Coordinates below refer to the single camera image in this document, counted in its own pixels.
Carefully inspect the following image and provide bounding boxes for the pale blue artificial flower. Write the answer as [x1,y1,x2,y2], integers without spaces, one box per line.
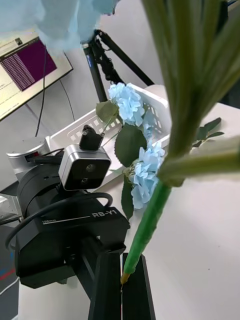
[0,0,240,285]
[95,82,158,141]
[114,123,166,221]

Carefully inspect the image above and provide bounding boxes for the large computer screen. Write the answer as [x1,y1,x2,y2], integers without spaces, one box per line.
[0,32,74,121]

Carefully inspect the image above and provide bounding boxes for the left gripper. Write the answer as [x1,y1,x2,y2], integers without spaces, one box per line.
[14,206,131,300]

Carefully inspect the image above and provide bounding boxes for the thin black screen cable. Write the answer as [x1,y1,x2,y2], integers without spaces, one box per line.
[34,44,49,138]

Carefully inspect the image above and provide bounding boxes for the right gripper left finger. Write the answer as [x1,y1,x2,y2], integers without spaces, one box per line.
[87,251,123,320]

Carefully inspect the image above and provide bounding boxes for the loose green leaf twig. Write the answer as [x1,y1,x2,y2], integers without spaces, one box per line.
[192,116,225,148]

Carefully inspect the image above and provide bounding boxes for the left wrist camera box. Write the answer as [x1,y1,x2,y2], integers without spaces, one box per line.
[58,143,112,192]

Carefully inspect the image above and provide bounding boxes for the black tripod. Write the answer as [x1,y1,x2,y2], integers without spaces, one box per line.
[81,29,156,103]

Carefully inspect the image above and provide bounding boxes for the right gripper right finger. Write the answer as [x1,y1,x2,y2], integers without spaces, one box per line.
[122,253,156,320]

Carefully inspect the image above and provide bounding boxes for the shallow white box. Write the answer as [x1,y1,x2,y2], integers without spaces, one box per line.
[46,83,173,186]

